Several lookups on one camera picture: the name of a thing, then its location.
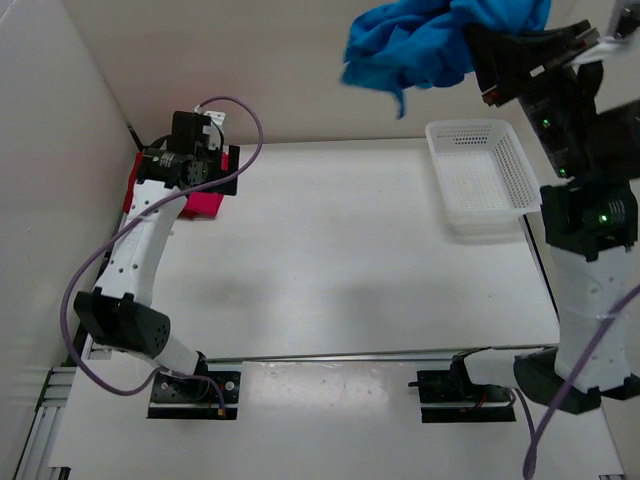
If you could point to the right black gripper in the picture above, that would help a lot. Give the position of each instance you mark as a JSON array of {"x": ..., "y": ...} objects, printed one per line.
[{"x": 503, "y": 58}]

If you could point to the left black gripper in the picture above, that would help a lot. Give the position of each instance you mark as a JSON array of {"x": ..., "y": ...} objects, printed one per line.
[{"x": 228, "y": 188}]

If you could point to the pink t-shirt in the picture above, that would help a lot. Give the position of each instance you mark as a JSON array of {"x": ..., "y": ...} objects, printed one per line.
[{"x": 199, "y": 204}]

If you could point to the dark red t-shirt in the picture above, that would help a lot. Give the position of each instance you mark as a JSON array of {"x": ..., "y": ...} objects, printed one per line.
[{"x": 131, "y": 182}]

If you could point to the blue t-shirt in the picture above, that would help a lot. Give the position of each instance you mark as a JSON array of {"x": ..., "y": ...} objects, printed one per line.
[{"x": 420, "y": 44}]

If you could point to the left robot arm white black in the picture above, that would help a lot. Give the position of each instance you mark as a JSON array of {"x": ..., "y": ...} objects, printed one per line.
[{"x": 117, "y": 312}]

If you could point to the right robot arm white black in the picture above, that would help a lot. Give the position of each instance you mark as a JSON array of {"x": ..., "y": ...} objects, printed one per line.
[{"x": 590, "y": 217}]

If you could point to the white plastic basket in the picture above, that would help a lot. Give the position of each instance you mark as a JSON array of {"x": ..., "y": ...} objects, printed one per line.
[{"x": 486, "y": 183}]

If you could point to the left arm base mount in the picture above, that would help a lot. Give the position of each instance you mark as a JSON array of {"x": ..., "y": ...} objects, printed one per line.
[{"x": 175, "y": 399}]

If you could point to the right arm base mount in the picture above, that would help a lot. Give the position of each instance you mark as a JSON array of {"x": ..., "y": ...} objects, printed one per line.
[{"x": 449, "y": 397}]

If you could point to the aluminium frame rail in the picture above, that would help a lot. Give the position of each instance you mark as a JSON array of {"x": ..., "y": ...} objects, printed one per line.
[{"x": 77, "y": 341}]

